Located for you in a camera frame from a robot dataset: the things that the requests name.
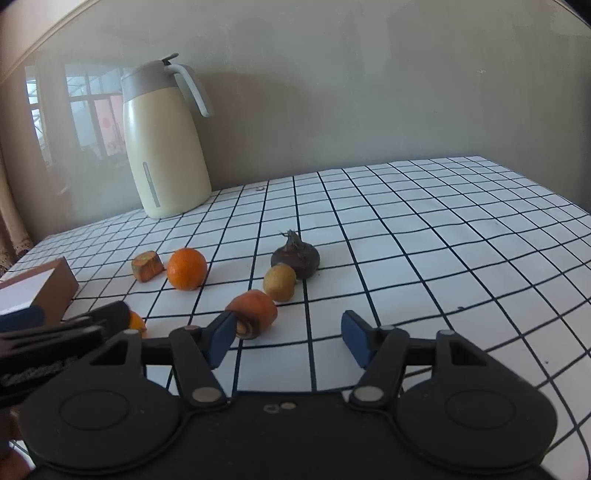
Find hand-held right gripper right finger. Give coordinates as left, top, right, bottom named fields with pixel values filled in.
left=342, top=310, right=499, bottom=409

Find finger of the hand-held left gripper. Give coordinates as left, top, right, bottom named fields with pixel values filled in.
left=0, top=305, right=46, bottom=334
left=0, top=302, right=131, bottom=355

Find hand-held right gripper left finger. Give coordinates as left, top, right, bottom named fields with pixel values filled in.
left=95, top=311, right=238, bottom=409

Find orange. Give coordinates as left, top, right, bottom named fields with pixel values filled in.
left=127, top=311, right=147, bottom=340
left=167, top=248, right=208, bottom=291

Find brown cardboard box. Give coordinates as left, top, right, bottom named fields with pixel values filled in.
left=0, top=257, right=79, bottom=326

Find carrot chunk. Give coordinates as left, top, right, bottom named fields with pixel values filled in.
left=225, top=290, right=279, bottom=340

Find small yellow potato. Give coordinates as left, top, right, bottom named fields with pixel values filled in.
left=263, top=263, right=297, bottom=302

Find sprouted dark water chestnut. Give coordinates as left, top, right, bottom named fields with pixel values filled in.
left=270, top=229, right=321, bottom=280

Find brown cube chunk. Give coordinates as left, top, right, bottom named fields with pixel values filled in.
left=131, top=250, right=164, bottom=282

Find beige curtain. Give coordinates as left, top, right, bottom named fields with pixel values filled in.
left=0, top=152, right=33, bottom=268

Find checked white tablecloth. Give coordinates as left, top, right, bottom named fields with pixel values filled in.
left=0, top=156, right=591, bottom=462

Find cream thermos jug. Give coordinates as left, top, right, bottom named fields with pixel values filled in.
left=121, top=53, right=214, bottom=219

